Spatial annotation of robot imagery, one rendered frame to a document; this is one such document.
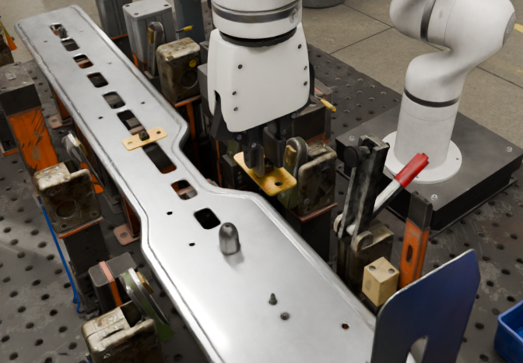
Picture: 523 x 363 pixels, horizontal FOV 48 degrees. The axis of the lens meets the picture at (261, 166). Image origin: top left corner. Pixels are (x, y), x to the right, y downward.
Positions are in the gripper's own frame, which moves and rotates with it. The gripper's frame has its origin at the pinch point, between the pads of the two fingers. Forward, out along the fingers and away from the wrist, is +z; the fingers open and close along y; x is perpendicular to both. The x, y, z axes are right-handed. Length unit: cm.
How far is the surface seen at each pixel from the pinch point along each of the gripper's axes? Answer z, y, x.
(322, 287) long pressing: 27.3, -7.8, 1.6
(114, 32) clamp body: 31, -14, -103
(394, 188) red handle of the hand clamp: 15.9, -21.0, 0.3
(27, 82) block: 24, 14, -77
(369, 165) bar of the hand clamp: 8.4, -15.2, 0.9
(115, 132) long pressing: 27, 4, -52
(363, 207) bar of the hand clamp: 15.0, -14.3, 1.6
